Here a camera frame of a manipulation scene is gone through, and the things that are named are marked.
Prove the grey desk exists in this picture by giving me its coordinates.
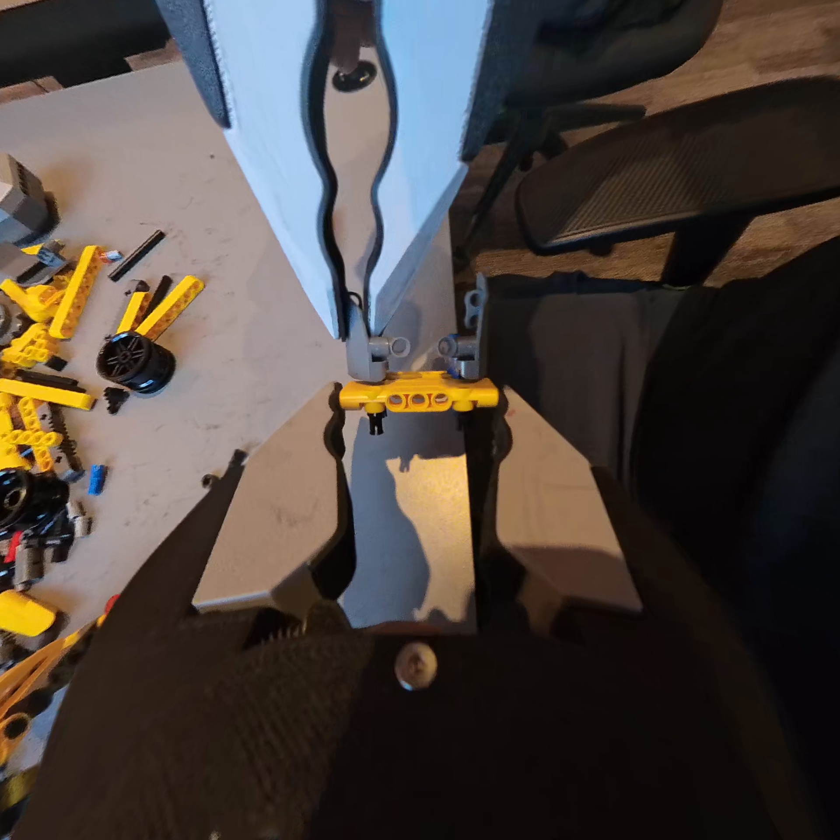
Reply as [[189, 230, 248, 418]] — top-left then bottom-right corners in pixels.
[[0, 60, 479, 742]]

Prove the black toy wheel hub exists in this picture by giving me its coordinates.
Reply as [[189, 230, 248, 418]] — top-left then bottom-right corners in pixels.
[[0, 469, 70, 529]]

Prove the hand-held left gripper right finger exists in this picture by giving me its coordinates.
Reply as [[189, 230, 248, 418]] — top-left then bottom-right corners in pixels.
[[465, 386, 644, 614]]

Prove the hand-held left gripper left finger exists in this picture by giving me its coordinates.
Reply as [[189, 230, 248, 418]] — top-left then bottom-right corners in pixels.
[[192, 382, 358, 614]]

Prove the black spoked toy wheel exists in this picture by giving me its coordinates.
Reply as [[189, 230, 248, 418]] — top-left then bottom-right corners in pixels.
[[96, 330, 177, 396]]

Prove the black office chair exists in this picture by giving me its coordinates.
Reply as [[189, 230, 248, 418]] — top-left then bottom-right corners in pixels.
[[453, 0, 723, 263]]

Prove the grey toy motor block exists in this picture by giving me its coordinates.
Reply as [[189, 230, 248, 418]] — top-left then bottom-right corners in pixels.
[[0, 154, 60, 263]]

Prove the person's torso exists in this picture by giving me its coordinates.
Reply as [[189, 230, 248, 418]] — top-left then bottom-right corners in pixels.
[[630, 236, 840, 840]]

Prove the pile of loose toy bricks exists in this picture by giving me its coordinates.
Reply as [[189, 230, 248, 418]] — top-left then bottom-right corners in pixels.
[[0, 230, 207, 651]]

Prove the yellow and grey brick assembly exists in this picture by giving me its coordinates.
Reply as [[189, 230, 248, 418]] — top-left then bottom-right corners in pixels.
[[338, 272, 501, 437]]

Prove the long black toy axle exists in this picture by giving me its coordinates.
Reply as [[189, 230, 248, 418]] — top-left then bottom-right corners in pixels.
[[107, 230, 166, 282]]

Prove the partly built yellow toy vehicle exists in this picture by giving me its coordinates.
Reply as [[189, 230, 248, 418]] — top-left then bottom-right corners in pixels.
[[0, 591, 122, 808]]

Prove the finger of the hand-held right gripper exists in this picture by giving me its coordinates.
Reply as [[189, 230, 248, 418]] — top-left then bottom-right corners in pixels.
[[205, 0, 352, 341], [363, 0, 494, 337]]

